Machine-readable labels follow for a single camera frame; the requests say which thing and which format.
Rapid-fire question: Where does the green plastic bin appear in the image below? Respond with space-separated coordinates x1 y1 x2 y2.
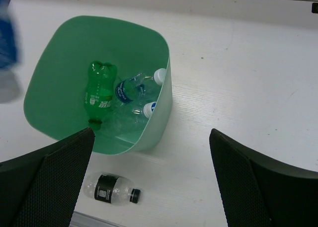
24 15 170 140

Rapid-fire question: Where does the green soda bottle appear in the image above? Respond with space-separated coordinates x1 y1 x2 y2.
84 61 117 131

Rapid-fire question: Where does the small clear bottle black label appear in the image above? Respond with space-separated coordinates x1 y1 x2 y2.
82 172 142 206

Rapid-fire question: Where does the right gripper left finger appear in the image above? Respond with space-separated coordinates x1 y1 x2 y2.
0 128 95 227

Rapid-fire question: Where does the clear bottle blue label white cap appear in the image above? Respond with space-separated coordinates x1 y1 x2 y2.
114 68 166 104

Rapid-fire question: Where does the clear crushed plastic bottle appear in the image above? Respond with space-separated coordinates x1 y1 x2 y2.
102 101 157 136

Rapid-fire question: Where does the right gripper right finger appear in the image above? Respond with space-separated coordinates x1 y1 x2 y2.
209 129 318 227

